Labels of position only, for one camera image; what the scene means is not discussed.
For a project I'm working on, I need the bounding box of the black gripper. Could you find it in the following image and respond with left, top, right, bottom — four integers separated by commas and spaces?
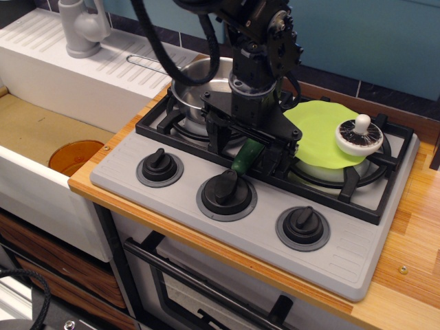
201, 72, 302, 177

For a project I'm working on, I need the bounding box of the green toy pickle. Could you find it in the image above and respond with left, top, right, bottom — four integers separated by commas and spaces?
231, 139, 265, 176

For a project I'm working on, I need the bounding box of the white toy mushroom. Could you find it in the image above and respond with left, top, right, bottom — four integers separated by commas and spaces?
335, 114, 384, 157

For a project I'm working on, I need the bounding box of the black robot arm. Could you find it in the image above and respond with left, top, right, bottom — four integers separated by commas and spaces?
176, 1, 303, 176

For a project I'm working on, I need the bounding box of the black middle stove knob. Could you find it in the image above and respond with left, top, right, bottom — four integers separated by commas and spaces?
196, 169, 258, 222

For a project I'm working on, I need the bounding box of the black stove knob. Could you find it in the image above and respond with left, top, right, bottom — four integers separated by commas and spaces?
196, 169, 258, 222
276, 206, 330, 252
136, 148, 184, 188

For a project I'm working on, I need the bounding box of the light green plate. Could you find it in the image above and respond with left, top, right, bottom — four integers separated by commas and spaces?
284, 100, 364, 169

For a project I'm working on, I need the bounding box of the grey toy stove top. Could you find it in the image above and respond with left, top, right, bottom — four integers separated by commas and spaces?
90, 129, 405, 301

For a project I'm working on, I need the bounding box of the stainless steel pot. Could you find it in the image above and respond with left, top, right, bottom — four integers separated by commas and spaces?
126, 54, 233, 125

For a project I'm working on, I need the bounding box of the black left stove knob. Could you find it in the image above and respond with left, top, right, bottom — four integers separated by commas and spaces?
136, 148, 184, 188

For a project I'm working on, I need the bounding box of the black right stove knob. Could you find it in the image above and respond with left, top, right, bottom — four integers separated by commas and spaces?
276, 206, 330, 252

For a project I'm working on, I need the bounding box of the black left burner grate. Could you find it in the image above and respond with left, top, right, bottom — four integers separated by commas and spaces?
135, 78, 294, 162

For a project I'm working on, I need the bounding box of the black burner grate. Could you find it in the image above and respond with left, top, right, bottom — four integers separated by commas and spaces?
247, 113, 417, 225
135, 78, 294, 162

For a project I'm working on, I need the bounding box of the black right burner grate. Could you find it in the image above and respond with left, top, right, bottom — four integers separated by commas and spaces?
247, 113, 417, 225

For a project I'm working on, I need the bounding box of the orange plastic cup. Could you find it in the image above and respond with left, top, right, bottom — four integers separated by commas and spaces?
48, 140, 104, 177

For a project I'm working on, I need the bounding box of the white toy sink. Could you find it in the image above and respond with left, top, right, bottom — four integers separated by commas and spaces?
1, 9, 171, 262

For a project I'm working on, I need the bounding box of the grey toy faucet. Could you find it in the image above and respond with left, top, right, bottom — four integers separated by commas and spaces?
58, 0, 111, 58

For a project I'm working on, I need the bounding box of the wooden drawer front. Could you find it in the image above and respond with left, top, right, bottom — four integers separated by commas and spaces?
1, 210, 136, 329

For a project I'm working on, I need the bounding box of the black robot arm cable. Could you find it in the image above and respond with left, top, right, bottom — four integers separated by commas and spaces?
129, 0, 221, 86

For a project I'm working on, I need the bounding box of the oven door with black handle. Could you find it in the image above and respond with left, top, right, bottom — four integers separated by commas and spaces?
123, 231, 355, 329

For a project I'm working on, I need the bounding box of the black braided cable foreground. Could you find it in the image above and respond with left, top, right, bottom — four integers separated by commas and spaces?
0, 268, 52, 330

